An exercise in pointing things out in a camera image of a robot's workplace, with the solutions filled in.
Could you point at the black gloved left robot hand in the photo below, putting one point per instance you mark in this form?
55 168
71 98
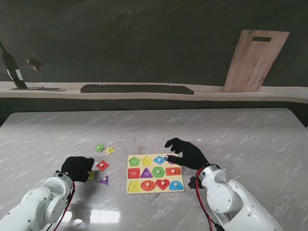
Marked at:
77 168

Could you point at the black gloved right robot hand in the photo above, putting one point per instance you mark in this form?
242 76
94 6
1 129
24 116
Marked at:
191 156

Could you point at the yellow trapezoid puzzle piece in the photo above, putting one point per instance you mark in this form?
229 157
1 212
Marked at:
91 175

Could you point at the purple circle puzzle piece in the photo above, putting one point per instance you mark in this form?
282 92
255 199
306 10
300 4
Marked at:
171 162

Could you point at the orange rectangle puzzle piece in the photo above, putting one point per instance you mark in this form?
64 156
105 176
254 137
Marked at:
173 171

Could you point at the blue diamond puzzle piece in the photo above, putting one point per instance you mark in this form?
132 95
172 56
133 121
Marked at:
158 159

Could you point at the blue semicircle puzzle piece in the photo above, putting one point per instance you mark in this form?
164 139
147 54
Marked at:
176 186

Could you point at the green hexagon puzzle piece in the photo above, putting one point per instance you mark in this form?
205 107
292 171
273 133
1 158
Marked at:
158 171

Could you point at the red heart puzzle piece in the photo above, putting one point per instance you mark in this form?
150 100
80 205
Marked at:
162 184

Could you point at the orange oval puzzle piece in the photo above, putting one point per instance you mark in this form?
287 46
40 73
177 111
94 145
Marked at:
148 185

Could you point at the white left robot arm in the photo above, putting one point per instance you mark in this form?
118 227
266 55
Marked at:
41 202

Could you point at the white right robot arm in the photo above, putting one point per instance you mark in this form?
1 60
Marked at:
231 202

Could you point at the red square puzzle piece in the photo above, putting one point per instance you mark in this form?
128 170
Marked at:
102 165

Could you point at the purple triangle puzzle piece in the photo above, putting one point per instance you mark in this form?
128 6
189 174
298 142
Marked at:
104 181

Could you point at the green pentagon puzzle piece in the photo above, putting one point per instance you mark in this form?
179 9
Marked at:
99 147

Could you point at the yellow star puzzle piece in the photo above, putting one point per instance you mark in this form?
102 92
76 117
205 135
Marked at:
110 150

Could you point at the yellow wooden puzzle board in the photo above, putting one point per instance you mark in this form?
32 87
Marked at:
156 191

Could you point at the flat wooden coaster board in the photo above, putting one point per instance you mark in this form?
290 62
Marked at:
53 90

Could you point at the wooden cutting board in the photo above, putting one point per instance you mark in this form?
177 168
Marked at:
255 62

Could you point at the light wooden shelf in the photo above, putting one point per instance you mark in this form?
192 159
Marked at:
216 95

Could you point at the black long tray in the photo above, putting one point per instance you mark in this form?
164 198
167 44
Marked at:
137 89

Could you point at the red wine glass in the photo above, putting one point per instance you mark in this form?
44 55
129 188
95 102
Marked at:
34 64

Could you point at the dark wine bottle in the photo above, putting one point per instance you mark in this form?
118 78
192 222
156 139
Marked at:
13 69

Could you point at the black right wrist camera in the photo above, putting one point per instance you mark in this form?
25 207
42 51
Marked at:
193 183

